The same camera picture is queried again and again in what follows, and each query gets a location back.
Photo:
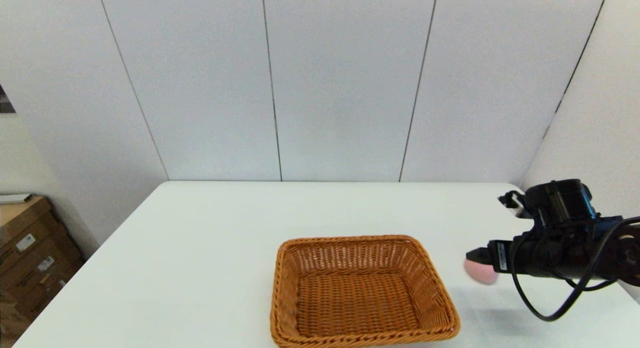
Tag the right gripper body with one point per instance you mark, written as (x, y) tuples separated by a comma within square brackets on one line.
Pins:
[(525, 258)]

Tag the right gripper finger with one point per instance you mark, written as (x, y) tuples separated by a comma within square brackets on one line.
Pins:
[(479, 255)]

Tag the pink peach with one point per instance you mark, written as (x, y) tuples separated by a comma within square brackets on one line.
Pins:
[(481, 274)]

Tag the orange wicker basket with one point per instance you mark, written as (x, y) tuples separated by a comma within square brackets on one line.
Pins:
[(360, 298)]

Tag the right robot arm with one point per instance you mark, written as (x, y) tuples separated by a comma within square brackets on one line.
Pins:
[(605, 253)]

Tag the brown cardboard box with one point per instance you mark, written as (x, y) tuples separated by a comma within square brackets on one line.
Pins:
[(25, 223), (45, 280)]

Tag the white flat item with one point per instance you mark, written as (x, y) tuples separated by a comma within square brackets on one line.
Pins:
[(15, 198)]

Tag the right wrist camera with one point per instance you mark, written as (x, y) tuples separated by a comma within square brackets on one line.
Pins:
[(560, 200)]

